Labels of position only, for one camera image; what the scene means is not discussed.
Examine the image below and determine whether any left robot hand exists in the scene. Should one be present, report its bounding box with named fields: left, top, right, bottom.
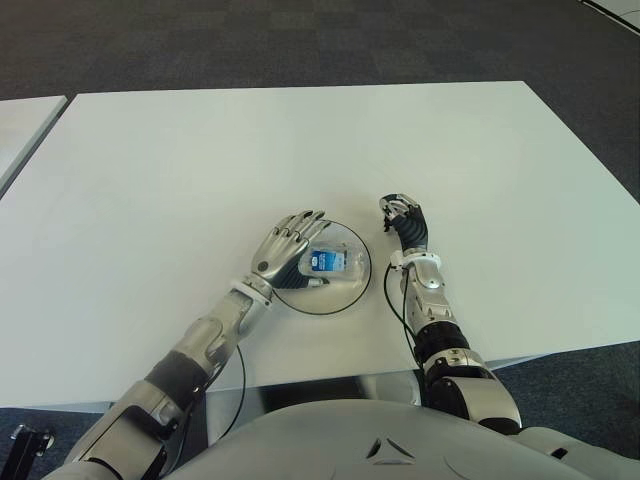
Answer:
left=248, top=209, right=332, bottom=292

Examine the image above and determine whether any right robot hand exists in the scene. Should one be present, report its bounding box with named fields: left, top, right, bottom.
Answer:
left=378, top=191, right=432, bottom=252

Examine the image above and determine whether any clear water bottle blue label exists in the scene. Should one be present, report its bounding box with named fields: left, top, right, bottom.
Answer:
left=298, top=242, right=365, bottom=284

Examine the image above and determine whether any white plate black rim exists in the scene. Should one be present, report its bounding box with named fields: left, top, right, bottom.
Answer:
left=272, top=219, right=373, bottom=316

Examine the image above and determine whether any grey robot torso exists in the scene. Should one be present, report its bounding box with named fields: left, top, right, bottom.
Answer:
left=167, top=393, right=640, bottom=480

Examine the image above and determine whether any white neighbouring table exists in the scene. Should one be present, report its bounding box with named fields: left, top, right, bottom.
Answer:
left=0, top=94, right=69, bottom=195
left=582, top=0, right=640, bottom=32

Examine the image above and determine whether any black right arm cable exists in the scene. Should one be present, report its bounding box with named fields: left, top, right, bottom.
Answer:
left=383, top=263, right=427, bottom=372

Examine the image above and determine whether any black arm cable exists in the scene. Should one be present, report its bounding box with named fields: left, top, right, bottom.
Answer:
left=383, top=263, right=427, bottom=372
left=205, top=343, right=247, bottom=447

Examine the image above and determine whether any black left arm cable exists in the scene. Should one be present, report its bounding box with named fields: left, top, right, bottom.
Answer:
left=205, top=343, right=247, bottom=447

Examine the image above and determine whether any black metal stand bracket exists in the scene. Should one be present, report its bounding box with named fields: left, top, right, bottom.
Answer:
left=8, top=423, right=56, bottom=457

